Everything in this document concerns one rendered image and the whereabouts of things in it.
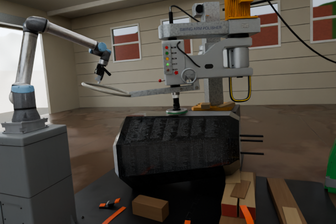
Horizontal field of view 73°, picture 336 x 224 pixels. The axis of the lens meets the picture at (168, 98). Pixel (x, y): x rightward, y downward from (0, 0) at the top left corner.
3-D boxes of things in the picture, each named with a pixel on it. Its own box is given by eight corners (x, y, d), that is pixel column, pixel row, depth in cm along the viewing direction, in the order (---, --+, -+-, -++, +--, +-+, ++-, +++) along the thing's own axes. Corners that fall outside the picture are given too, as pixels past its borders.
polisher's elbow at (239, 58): (226, 68, 236) (225, 49, 234) (242, 67, 240) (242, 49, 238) (235, 68, 217) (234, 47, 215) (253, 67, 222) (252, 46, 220)
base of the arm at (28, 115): (27, 121, 165) (25, 108, 164) (5, 122, 168) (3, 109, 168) (46, 117, 183) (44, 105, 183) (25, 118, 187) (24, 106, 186)
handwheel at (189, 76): (195, 83, 220) (194, 67, 219) (197, 83, 210) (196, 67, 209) (180, 84, 219) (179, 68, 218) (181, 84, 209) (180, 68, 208)
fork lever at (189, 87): (196, 88, 238) (196, 84, 237) (200, 89, 218) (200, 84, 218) (131, 96, 234) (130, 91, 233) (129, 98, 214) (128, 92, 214)
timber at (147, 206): (132, 214, 198) (131, 201, 197) (140, 206, 209) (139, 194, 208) (162, 222, 184) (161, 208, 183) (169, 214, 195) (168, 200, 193)
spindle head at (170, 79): (198, 85, 239) (196, 41, 234) (203, 85, 217) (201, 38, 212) (164, 87, 236) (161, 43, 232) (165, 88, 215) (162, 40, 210)
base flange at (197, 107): (200, 105, 328) (200, 101, 328) (235, 104, 310) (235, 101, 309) (190, 110, 283) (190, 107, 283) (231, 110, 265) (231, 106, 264)
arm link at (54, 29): (30, 9, 176) (109, 42, 219) (27, 14, 186) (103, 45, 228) (26, 23, 175) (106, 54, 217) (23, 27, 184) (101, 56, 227)
